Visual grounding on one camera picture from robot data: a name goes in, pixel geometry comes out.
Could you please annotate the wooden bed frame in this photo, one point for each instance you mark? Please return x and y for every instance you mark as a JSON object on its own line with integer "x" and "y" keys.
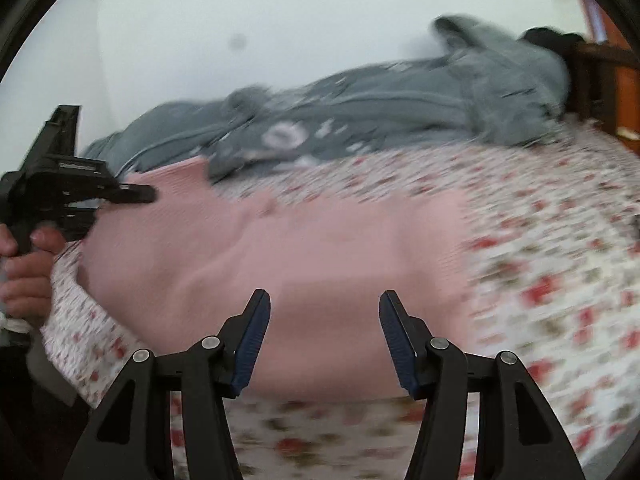
{"x": 600, "y": 80}

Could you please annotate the grey printed quilt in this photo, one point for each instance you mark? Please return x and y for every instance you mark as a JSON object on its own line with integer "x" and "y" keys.
{"x": 400, "y": 100}

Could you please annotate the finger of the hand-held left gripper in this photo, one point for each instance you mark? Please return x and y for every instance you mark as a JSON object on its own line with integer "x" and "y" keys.
{"x": 132, "y": 194}

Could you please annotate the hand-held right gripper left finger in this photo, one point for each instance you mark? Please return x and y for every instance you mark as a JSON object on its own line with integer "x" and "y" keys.
{"x": 250, "y": 345}

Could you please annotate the pink knit sweater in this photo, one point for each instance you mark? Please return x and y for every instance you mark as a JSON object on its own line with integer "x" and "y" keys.
{"x": 300, "y": 260}

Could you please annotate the dark cloth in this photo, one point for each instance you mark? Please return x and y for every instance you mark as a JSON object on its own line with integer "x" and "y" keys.
{"x": 550, "y": 39}

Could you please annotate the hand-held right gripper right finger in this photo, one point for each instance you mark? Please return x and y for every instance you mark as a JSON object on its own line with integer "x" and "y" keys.
{"x": 397, "y": 345}

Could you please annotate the floral bed sheet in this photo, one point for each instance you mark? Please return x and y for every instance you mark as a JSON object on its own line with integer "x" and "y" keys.
{"x": 550, "y": 260}

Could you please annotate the person's left hand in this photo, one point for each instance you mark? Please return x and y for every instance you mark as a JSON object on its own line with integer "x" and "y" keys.
{"x": 27, "y": 275}

